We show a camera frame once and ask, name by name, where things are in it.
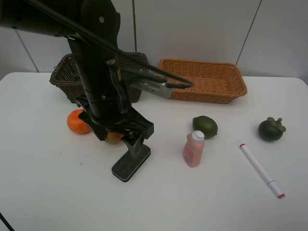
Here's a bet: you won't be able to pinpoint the black cable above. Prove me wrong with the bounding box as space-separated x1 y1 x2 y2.
24 0 195 90

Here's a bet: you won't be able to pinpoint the green lime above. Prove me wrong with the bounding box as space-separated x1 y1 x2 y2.
192 115 218 139

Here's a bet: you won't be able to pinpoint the orange tangerine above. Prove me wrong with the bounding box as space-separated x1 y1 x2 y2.
67 109 91 134

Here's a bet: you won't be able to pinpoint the white marker pink caps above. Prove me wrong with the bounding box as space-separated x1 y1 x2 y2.
240 144 285 199

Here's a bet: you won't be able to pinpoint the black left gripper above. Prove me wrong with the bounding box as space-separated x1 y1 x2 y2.
74 95 154 158

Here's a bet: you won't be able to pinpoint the pink bottle white cap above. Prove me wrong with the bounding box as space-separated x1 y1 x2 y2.
183 130 205 167

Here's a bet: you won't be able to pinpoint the dark brown wicker basket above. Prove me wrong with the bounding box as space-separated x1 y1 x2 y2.
50 52 149 103

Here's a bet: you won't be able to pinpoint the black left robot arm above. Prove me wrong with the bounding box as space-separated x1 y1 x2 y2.
0 0 154 162

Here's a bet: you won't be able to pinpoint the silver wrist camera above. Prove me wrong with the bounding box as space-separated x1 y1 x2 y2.
121 69 172 98

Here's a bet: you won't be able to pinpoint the black whiteboard eraser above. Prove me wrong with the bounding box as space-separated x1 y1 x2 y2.
112 145 151 182

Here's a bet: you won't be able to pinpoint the dark mangosteen green stem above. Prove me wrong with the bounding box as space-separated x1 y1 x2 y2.
258 117 286 142

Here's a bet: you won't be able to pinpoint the orange wicker basket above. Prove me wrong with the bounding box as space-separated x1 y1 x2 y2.
159 58 247 104

